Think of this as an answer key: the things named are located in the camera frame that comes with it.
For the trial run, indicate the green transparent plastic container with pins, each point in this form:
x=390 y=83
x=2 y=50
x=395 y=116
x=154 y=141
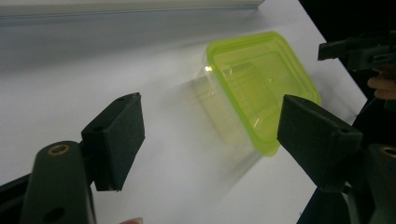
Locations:
x=264 y=81

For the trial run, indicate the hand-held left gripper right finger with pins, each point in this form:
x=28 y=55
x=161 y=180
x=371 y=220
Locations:
x=317 y=140

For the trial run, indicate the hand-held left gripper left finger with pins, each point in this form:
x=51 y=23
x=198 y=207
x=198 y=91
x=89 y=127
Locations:
x=115 y=143

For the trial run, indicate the clear plastic container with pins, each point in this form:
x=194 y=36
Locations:
x=218 y=109

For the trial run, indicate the white ledge bar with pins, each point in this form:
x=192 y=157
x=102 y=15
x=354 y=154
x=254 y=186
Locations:
x=124 y=6

